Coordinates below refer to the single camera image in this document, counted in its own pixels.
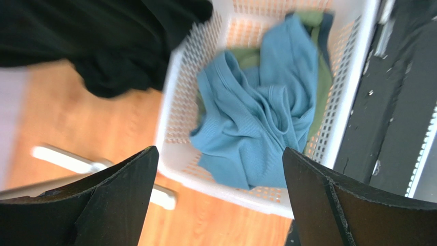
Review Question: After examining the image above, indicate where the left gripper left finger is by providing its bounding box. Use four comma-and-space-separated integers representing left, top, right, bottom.
1, 146, 159, 245

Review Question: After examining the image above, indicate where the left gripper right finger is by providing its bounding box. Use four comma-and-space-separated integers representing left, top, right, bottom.
283, 148, 436, 245

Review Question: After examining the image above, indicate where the blue tank top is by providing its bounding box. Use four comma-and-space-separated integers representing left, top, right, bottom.
190, 15, 319, 190

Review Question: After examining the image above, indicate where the black tank top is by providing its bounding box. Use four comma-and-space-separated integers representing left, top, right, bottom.
1, 0, 213, 98

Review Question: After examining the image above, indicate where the green tank top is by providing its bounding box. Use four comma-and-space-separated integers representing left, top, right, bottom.
196, 10, 335, 154

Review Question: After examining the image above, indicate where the white clothes rack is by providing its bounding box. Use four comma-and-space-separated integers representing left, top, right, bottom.
0, 143, 178, 211

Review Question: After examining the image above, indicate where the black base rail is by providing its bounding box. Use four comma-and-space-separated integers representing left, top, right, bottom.
334, 1, 436, 201

